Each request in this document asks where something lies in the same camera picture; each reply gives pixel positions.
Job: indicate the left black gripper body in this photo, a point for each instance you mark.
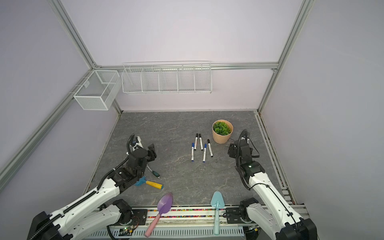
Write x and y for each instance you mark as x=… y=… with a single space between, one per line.
x=150 y=156

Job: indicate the potted green plant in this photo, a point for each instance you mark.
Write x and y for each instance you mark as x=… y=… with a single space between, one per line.
x=222 y=131

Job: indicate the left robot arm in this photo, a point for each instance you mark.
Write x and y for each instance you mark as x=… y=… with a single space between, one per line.
x=77 y=220

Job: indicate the green handled ratchet screwdriver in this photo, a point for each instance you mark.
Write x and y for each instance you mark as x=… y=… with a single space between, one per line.
x=157 y=175

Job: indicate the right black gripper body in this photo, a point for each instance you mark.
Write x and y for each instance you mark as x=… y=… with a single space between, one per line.
x=232 y=154

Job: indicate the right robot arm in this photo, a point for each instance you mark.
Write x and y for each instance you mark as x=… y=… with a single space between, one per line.
x=280 y=221

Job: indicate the light blue garden trowel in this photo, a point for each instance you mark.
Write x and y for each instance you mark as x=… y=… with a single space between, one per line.
x=217 y=202

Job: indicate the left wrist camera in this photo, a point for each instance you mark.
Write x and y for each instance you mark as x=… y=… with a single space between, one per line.
x=136 y=143

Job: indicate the purple garden trowel pink handle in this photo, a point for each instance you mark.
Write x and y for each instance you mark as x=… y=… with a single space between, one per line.
x=164 y=206

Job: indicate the blue garden fork yellow handle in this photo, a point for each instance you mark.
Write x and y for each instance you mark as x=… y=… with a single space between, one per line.
x=143 y=180

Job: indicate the white mesh box basket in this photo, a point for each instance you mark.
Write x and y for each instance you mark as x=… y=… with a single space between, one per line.
x=99 y=90

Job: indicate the white wire basket rack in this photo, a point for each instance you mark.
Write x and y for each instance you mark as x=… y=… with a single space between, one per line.
x=167 y=77

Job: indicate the white marker pen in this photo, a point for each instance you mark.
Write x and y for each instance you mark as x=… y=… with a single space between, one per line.
x=210 y=148
x=192 y=152
x=204 y=153
x=196 y=142
x=201 y=142

